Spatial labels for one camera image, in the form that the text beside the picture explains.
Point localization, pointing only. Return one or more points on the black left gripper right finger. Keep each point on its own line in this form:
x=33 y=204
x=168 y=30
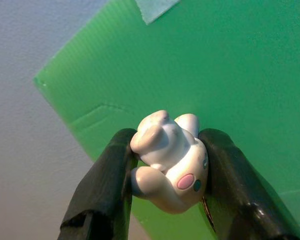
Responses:
x=240 y=190

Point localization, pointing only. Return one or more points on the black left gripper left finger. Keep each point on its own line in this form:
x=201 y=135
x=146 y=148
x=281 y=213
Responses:
x=100 y=190

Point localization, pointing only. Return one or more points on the green corrugated plastic board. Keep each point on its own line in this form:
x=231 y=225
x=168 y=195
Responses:
x=215 y=75

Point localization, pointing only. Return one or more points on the long clear tape strip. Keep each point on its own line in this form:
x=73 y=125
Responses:
x=155 y=10

